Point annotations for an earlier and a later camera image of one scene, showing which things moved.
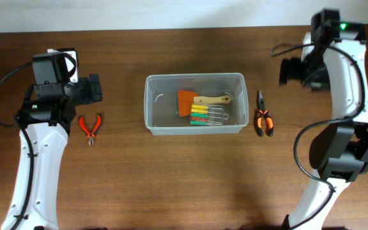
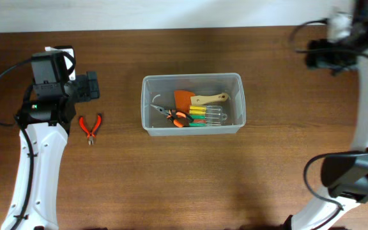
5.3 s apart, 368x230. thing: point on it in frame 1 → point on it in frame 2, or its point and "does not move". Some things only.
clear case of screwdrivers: x=207 y=114 does not move
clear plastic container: x=161 y=108 does not move
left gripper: x=92 y=89 does not move
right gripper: x=320 y=83 → x=315 y=56
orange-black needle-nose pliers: x=261 y=110 → x=179 y=118
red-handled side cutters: x=91 y=135 does not move
